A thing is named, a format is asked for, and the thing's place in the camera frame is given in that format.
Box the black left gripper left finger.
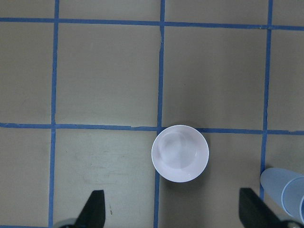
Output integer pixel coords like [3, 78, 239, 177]
[74, 190, 105, 228]

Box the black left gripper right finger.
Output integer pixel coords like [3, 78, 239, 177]
[238, 188, 284, 228]

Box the blue cup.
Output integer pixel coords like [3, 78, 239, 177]
[283, 177, 304, 223]
[260, 168, 304, 209]

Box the pink bowl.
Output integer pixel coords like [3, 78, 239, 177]
[151, 125, 209, 183]

